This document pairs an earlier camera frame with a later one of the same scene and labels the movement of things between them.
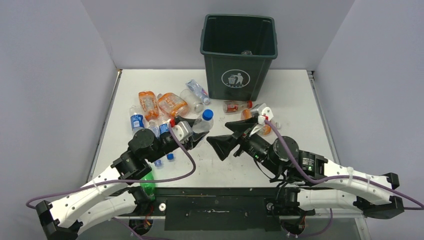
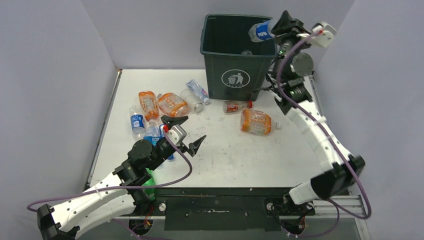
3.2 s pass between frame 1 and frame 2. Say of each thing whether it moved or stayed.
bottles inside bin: stayed
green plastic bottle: stayed
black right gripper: moved
